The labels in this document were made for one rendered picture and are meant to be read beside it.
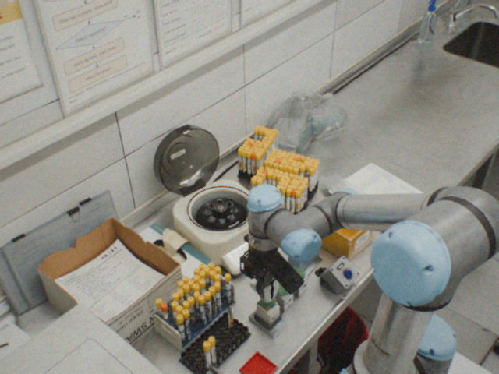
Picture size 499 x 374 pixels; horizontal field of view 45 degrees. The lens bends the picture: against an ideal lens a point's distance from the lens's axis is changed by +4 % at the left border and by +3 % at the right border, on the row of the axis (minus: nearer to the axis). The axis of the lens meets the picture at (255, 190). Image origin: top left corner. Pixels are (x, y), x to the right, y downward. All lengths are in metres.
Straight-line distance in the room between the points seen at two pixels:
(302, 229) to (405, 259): 0.38
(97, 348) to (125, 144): 0.68
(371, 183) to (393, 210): 0.90
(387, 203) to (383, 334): 0.24
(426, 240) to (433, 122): 1.52
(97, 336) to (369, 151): 1.28
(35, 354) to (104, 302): 0.39
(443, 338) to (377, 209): 0.31
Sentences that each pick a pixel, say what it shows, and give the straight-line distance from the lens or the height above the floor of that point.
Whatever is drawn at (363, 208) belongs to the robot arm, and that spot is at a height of 1.37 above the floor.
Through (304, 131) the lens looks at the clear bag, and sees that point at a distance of 2.09.
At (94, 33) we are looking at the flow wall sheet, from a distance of 1.51.
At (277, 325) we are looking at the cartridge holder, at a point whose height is 0.89.
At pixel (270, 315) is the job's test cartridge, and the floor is 0.94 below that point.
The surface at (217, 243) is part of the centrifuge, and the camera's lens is 1.64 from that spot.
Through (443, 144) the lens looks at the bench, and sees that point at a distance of 2.26.
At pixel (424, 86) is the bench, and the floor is 0.88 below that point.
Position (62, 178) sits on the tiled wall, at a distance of 1.63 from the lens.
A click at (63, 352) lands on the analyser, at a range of 1.25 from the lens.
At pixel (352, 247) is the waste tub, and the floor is 0.93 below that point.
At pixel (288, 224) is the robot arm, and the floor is 1.31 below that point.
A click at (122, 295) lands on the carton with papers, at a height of 0.94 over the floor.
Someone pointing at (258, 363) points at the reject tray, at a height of 0.88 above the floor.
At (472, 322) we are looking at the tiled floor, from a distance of 2.85.
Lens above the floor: 2.16
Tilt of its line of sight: 41 degrees down
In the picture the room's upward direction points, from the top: 1 degrees counter-clockwise
